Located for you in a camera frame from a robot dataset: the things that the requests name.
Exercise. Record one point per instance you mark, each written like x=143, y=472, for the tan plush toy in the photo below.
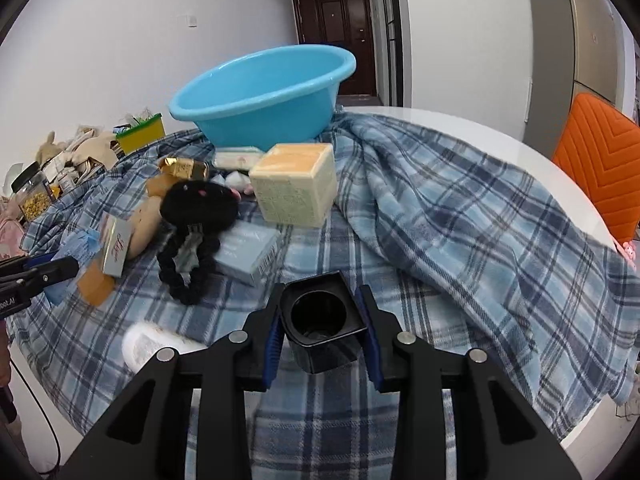
x=145, y=225

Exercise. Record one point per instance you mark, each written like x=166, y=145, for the blue plastic basin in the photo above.
x=260, y=115

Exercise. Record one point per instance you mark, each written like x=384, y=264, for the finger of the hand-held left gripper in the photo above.
x=55, y=271

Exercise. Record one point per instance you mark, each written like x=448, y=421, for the white pink flat box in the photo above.
x=235, y=157

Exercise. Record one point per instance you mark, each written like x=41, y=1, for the glass sliding door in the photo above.
x=392, y=20

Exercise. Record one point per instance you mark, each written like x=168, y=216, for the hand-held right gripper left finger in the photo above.
x=272, y=355

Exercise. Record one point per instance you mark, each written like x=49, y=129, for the glass jar black lid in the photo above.
x=32, y=200

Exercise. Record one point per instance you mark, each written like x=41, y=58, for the white gold slim box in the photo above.
x=116, y=245

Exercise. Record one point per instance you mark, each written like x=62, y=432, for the white pink small packet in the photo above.
x=240, y=182

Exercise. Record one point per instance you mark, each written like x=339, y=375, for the blue plaid cloth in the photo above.
x=450, y=220

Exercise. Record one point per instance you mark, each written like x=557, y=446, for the white round object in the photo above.
x=145, y=345

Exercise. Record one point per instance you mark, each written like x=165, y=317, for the orange quilted cushion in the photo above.
x=605, y=160

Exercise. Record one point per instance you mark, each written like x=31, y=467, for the black plush toy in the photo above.
x=200, y=210

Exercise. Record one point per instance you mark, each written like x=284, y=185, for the dark brown door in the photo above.
x=332, y=20

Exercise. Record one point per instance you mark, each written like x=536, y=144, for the small orange box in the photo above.
x=159, y=186
x=95, y=285

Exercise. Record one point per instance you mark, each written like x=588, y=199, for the white wall switch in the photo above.
x=191, y=19

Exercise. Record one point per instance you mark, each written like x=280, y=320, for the pink plush bag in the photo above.
x=10, y=230

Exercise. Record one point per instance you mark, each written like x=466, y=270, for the gold foil packet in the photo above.
x=185, y=166

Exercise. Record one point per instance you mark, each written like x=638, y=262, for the black square cup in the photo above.
x=325, y=355

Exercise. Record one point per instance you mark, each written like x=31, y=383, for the light blue box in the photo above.
x=245, y=252

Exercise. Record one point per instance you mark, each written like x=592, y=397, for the small pink toy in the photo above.
x=629, y=252

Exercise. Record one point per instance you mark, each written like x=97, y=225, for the light blue wipes packet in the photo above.
x=80, y=245

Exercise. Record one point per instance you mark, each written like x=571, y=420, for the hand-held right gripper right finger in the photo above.
x=372, y=355

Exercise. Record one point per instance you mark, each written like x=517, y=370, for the grey refrigerator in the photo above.
x=585, y=35

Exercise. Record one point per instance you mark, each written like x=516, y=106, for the yellow basket green rim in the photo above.
x=142, y=137

